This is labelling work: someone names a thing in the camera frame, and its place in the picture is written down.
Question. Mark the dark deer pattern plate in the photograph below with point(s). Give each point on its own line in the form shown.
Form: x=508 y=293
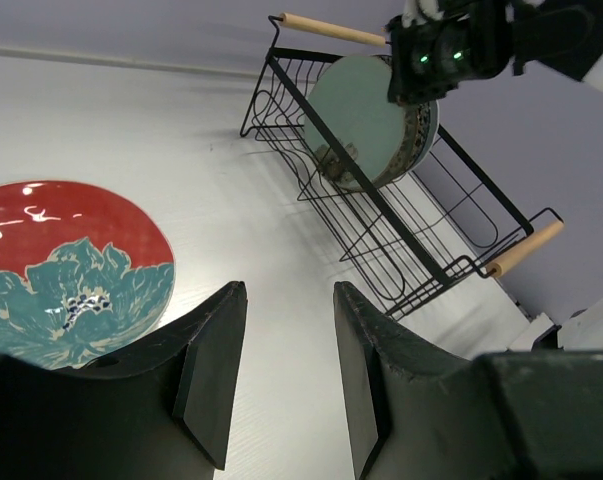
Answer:
x=350 y=96

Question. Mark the blue floral pattern plate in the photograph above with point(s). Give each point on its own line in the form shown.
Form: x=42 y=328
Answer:
x=421 y=124

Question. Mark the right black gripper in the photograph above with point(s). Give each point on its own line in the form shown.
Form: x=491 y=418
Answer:
x=436 y=45

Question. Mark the black wire dish rack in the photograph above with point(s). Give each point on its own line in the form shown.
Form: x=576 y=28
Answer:
x=408 y=249

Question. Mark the red teal flower plate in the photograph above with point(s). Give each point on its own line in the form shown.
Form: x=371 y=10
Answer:
x=83 y=272

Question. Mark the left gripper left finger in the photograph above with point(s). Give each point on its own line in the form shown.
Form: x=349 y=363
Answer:
x=159 y=408

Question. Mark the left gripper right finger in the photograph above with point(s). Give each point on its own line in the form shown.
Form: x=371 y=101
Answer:
x=416 y=411

